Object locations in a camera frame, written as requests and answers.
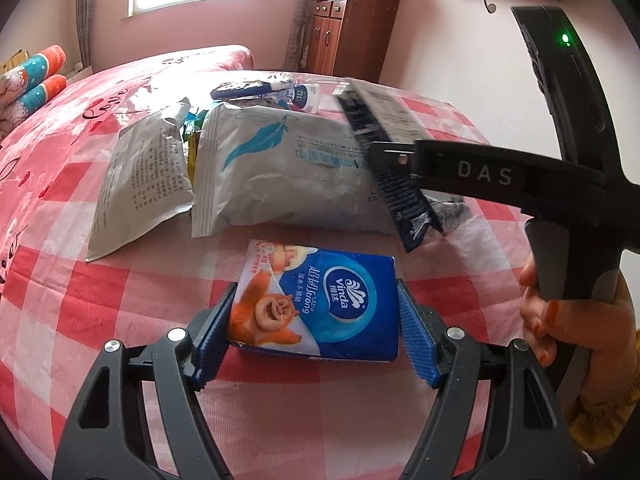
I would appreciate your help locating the blue white wrapper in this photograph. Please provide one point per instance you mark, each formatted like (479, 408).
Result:
(240, 91)

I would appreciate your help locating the brown wooden cabinet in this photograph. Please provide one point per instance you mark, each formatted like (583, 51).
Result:
(350, 35)

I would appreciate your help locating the pink checked bed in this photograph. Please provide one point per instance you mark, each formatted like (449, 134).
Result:
(125, 310)

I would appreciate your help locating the grey lace curtain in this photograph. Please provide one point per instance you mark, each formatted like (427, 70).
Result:
(299, 20)

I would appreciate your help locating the silver foil bag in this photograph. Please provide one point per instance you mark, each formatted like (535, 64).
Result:
(140, 185)

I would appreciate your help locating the person's right hand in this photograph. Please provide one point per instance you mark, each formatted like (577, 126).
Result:
(537, 320)

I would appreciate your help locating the cartoon print pillow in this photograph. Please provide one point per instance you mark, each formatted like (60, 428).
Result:
(42, 62)
(37, 96)

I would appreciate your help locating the plain cardboard box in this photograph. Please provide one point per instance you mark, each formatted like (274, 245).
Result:
(15, 60)

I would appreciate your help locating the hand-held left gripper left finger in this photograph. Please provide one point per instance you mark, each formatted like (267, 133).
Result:
(217, 331)

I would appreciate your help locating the person's right forearm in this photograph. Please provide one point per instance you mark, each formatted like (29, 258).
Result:
(600, 430)

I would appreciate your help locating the white bottle with blue label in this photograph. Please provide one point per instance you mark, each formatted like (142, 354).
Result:
(300, 98)

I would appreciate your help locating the blue tissue packet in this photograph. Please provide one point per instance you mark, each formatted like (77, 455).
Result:
(325, 305)

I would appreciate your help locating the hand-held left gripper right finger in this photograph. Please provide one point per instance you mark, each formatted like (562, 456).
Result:
(417, 341)

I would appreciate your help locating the white feather print packet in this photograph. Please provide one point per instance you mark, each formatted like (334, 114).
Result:
(280, 175)

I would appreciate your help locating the dark printed wrapper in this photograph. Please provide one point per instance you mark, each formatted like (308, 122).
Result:
(400, 202)

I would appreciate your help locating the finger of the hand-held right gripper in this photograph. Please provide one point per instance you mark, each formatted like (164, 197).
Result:
(392, 159)

